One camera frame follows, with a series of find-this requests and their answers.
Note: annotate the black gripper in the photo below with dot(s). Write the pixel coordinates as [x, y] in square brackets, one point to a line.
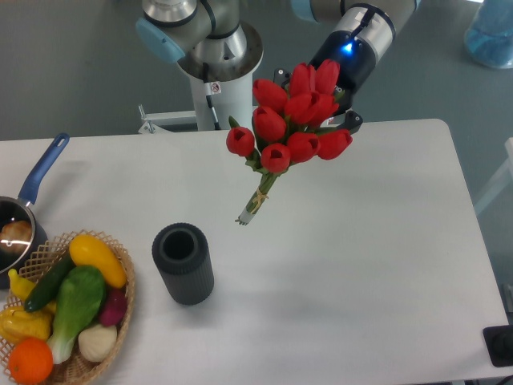
[356, 59]

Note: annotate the red tulip bouquet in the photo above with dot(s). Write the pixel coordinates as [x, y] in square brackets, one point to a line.
[286, 128]

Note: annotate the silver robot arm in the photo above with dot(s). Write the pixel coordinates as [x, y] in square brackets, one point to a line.
[170, 29]

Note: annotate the metal table clamp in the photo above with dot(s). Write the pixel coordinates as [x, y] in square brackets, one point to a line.
[180, 121]

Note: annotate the blue glass flask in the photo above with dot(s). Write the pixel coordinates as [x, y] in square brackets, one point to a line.
[488, 39]

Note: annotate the dark grey ribbed vase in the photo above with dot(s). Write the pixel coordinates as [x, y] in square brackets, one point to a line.
[181, 254]

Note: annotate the yellow squash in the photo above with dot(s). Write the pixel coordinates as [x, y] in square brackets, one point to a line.
[88, 250]

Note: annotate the black device at edge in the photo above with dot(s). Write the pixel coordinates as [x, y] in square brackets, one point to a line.
[498, 340]

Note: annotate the green bok choy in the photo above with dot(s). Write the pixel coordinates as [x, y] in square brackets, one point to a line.
[78, 301]

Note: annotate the green cucumber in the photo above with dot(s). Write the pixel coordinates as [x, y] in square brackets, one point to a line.
[47, 288]

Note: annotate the white garlic bulb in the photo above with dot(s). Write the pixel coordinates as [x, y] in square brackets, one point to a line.
[96, 342]

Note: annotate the bread roll in pan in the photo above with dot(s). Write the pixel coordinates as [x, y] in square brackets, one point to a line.
[16, 237]

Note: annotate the yellow banana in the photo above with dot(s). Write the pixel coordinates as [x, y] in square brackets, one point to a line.
[19, 286]

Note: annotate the yellow bell pepper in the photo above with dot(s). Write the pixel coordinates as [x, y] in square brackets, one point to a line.
[17, 324]

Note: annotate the orange fruit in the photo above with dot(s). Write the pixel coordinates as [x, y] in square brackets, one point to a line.
[31, 361]

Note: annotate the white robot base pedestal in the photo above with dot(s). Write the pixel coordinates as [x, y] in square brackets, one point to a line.
[220, 72]

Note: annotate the blue handled saucepan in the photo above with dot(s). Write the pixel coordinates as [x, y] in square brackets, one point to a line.
[19, 208]

